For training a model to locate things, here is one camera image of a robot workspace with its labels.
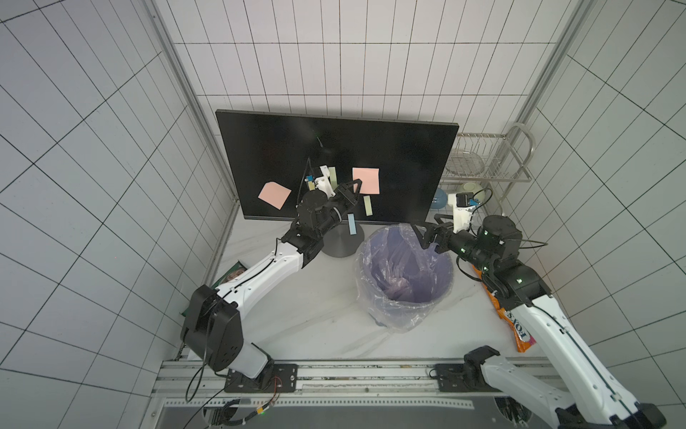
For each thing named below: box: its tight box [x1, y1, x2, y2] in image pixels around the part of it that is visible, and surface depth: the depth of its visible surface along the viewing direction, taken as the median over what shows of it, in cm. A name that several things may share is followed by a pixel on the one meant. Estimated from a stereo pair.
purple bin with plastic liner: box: [355, 223, 455, 334], surface depth 75 cm
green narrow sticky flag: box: [327, 166, 339, 191], surface depth 76 cm
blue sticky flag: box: [346, 212, 358, 236], surface depth 86 cm
